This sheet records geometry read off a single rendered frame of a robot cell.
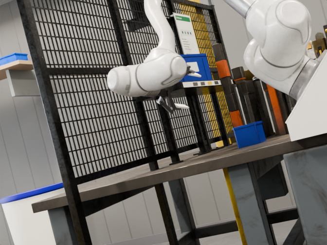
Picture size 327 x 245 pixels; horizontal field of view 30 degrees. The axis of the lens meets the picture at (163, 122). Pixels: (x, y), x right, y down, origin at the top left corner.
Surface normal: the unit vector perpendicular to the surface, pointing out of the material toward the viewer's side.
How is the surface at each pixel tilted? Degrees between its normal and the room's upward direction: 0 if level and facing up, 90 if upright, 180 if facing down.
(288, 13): 72
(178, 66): 99
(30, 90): 90
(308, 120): 90
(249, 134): 90
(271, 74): 126
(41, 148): 90
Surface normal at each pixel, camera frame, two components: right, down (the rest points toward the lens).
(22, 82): 0.91, -0.25
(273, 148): -0.33, 0.05
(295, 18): 0.06, -0.38
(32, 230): -0.07, 0.04
